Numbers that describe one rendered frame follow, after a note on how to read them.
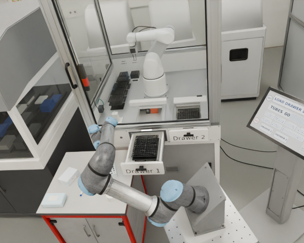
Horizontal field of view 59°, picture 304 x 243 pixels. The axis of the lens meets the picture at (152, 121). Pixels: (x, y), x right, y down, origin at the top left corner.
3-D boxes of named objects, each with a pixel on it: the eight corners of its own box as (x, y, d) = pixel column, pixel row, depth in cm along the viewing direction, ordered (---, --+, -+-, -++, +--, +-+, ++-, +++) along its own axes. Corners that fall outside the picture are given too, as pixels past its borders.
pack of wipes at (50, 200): (67, 195, 187) (65, 192, 185) (62, 208, 180) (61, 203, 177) (48, 196, 190) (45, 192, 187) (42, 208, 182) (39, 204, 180)
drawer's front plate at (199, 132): (208, 140, 202) (208, 129, 195) (170, 142, 207) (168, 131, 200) (208, 139, 203) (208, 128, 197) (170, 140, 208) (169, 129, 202)
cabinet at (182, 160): (221, 203, 250) (222, 140, 202) (116, 204, 268) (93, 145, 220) (213, 136, 324) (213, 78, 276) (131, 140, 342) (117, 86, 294)
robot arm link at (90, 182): (182, 213, 139) (87, 167, 124) (166, 233, 143) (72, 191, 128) (177, 198, 150) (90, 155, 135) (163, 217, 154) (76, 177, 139)
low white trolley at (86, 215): (144, 267, 215) (124, 213, 169) (72, 264, 226) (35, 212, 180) (151, 205, 261) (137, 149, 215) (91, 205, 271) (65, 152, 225)
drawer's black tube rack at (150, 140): (157, 162, 190) (156, 155, 186) (132, 162, 193) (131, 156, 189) (159, 141, 207) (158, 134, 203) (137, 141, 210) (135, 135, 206)
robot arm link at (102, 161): (99, 149, 122) (105, 112, 167) (87, 168, 124) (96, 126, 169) (121, 160, 125) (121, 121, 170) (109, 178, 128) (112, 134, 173)
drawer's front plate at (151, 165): (164, 174, 182) (162, 163, 176) (123, 175, 187) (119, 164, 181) (164, 172, 184) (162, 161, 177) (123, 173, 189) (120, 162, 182)
